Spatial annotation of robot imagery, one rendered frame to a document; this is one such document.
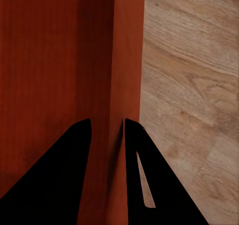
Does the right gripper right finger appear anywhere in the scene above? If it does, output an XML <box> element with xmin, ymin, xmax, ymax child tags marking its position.
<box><xmin>124</xmin><ymin>118</ymin><xmax>209</xmax><ymax>225</ymax></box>

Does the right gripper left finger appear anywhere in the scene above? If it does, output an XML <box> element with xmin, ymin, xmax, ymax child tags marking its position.
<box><xmin>0</xmin><ymin>118</ymin><xmax>92</xmax><ymax>225</ymax></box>

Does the storage box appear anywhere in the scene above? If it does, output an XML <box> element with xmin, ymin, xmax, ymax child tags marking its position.
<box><xmin>0</xmin><ymin>0</ymin><xmax>145</xmax><ymax>225</ymax></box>

